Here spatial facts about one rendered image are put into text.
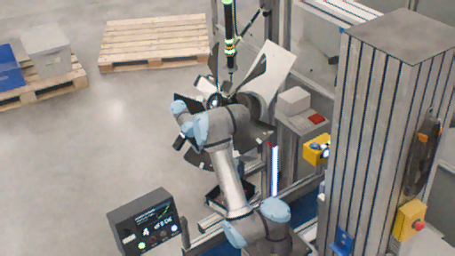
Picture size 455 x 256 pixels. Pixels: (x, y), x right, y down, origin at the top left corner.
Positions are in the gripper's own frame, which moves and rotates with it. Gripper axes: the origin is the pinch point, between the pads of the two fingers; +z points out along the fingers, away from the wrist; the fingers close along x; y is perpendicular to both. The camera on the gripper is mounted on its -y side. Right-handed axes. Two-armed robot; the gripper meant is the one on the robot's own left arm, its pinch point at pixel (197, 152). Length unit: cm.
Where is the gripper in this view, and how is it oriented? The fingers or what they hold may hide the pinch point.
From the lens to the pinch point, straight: 251.8
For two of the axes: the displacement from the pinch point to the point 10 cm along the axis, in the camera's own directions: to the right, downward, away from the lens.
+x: -5.7, -4.9, 6.6
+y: 7.7, -6.0, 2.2
